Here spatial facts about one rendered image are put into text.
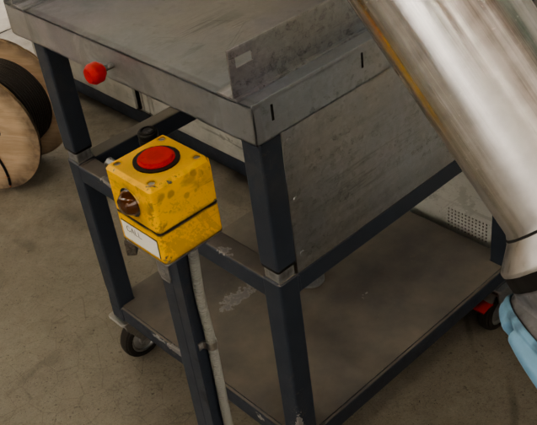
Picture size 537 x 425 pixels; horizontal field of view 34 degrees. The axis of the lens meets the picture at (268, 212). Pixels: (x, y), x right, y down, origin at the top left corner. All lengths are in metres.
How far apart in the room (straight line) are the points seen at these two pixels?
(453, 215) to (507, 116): 1.34
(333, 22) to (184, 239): 0.42
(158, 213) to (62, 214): 1.63
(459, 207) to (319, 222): 0.69
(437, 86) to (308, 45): 0.54
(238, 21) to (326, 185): 0.27
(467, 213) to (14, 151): 1.30
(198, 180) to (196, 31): 0.45
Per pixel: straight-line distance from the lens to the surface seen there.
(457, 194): 1.92
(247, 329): 1.75
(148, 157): 0.90
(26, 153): 2.57
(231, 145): 2.44
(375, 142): 1.33
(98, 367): 2.01
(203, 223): 0.93
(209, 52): 1.24
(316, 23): 1.17
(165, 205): 0.88
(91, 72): 1.29
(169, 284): 1.00
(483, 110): 0.63
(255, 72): 1.11
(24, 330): 2.16
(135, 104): 2.80
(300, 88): 1.13
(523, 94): 0.63
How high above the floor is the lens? 1.37
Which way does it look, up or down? 36 degrees down
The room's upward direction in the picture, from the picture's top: 8 degrees counter-clockwise
